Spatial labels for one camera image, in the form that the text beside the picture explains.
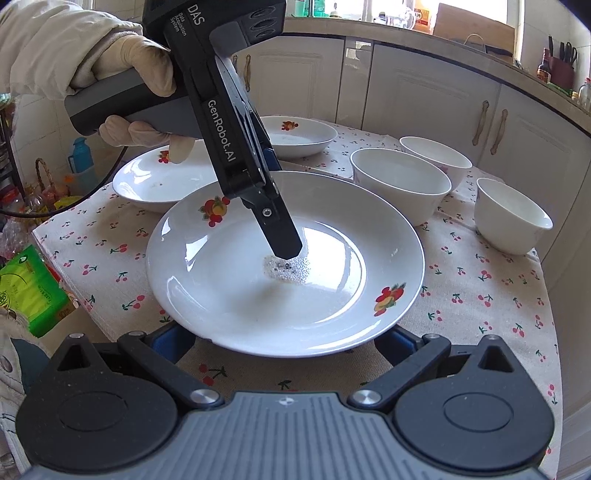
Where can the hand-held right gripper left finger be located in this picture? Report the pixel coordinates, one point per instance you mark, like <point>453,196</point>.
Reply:
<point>168,344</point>

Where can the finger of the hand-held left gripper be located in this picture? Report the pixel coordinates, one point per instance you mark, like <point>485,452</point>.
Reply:
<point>277,226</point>

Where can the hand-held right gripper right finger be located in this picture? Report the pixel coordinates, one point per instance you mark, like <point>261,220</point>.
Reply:
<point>396,345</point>

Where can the large fruit print plate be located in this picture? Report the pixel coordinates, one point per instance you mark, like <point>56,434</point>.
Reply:
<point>231,300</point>

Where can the white shallow bowl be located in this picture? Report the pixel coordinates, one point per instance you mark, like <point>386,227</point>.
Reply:
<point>304,138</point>

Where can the white fruit print plate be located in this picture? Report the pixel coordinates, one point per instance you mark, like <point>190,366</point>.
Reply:
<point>152,180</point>

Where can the large white bowl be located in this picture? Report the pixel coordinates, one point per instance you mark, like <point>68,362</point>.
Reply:
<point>397,180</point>

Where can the white bowl pink floral print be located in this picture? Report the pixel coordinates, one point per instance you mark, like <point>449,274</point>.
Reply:
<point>436,154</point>

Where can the person's left forearm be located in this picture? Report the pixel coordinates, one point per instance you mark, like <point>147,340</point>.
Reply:
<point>46,46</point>

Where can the person's left hand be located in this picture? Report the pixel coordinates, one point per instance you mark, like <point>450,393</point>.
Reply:
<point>138,55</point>

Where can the white cabinet door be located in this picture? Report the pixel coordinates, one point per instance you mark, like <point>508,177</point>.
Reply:
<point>300,78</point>
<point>545,161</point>
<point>425,92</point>

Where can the cherry print tablecloth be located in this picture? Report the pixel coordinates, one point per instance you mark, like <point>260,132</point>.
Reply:
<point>485,323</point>

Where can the green bottle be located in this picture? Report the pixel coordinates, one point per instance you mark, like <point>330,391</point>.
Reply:
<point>302,7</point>

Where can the blue thermos bottle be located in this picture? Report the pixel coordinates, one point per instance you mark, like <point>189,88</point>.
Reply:
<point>82,161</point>

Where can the green packet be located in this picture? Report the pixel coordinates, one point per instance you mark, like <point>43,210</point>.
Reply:
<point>27,290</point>

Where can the person's white jacket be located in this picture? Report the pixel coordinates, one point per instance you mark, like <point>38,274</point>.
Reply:
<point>14,369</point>

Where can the woven basket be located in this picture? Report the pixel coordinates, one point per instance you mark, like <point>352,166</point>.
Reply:
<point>42,177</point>

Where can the glass pitcher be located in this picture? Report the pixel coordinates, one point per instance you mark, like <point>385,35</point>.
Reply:
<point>400,17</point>

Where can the orange box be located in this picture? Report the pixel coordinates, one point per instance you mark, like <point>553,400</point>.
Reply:
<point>422,17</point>

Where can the wooden cutting board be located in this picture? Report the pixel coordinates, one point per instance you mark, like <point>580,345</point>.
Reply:
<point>475,23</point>

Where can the dark sauce bottle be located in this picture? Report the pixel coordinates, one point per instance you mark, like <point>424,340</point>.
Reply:
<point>544,67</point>

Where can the clear plastic bottle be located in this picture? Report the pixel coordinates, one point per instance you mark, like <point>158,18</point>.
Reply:
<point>585,94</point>

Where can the knife block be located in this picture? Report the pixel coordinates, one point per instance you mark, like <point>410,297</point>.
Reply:
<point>561,69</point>

